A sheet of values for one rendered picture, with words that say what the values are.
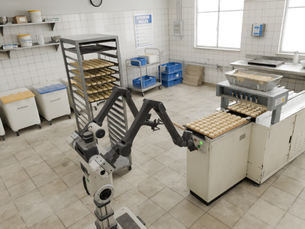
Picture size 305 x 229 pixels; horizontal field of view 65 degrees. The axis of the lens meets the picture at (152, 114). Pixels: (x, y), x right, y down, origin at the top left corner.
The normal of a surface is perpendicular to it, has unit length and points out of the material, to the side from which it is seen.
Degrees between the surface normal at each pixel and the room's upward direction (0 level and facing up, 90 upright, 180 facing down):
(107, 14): 90
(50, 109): 90
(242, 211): 0
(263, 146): 90
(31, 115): 94
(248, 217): 0
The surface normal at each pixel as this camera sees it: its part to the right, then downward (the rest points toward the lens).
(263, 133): -0.81, 0.28
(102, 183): 0.60, 0.44
